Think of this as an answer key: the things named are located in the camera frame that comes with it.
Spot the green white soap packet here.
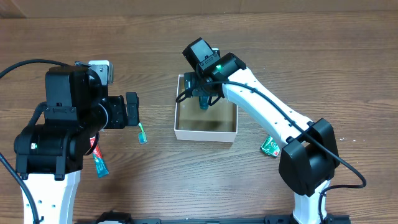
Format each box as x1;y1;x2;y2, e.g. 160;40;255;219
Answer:
261;135;280;157

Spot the right black cable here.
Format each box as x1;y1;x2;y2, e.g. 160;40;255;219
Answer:
175;80;368;224

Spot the teal mouthwash bottle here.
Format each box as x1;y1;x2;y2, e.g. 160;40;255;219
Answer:
199;96;211;110

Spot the red teal toothpaste tube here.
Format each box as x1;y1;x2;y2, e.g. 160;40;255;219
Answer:
92;144;109;178

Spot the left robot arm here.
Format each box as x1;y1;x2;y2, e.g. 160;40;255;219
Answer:
14;65;139;223

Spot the white cardboard box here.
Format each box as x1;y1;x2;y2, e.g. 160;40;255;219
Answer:
174;73;238;143

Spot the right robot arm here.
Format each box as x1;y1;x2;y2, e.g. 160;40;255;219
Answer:
176;38;340;223

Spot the green white toothbrush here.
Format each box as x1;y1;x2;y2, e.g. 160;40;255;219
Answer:
138;123;147;144

